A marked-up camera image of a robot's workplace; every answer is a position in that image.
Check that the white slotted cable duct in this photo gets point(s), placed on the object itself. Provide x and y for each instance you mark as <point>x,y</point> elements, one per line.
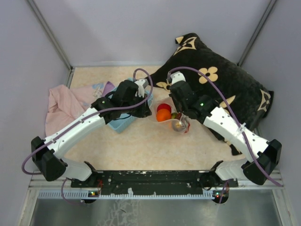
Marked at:
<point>88,194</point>

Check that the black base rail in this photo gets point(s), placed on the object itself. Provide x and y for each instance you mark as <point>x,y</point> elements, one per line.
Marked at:
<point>165,182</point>

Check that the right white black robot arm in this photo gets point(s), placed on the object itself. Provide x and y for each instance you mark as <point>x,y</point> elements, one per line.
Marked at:
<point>261,155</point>

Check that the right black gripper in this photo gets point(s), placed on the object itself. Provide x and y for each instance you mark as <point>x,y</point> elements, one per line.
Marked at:
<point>171,95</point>

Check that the black floral pillow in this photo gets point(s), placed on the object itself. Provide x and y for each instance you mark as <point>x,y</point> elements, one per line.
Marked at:
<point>219,78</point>

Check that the green orange mango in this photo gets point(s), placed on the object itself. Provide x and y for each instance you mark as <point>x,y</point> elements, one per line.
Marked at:
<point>173,115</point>

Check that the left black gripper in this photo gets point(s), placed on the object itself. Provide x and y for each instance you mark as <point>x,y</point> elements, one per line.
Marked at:
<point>144,111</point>

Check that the light blue plastic basket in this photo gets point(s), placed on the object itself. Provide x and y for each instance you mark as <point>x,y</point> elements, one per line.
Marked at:
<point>125,119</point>

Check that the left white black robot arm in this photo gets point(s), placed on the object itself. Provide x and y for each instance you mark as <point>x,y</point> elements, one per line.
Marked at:
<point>49,154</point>

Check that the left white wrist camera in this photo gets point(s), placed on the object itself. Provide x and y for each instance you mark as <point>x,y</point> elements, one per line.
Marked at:
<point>142,84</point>

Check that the pink cloth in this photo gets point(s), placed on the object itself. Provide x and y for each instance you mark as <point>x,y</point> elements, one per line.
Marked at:
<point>65,105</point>

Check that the dark red apple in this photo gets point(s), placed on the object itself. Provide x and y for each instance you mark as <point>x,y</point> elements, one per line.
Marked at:
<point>178,116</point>

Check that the orange fruit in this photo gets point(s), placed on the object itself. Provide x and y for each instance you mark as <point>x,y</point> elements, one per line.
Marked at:
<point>163,115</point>

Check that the clear dotted zip bag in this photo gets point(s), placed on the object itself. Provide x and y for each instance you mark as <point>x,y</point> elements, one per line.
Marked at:
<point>172,124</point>

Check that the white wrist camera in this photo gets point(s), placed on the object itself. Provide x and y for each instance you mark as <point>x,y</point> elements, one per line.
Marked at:
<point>175,77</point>
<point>142,84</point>

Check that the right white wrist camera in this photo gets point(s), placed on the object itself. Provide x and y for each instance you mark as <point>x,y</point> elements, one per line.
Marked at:
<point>175,77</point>

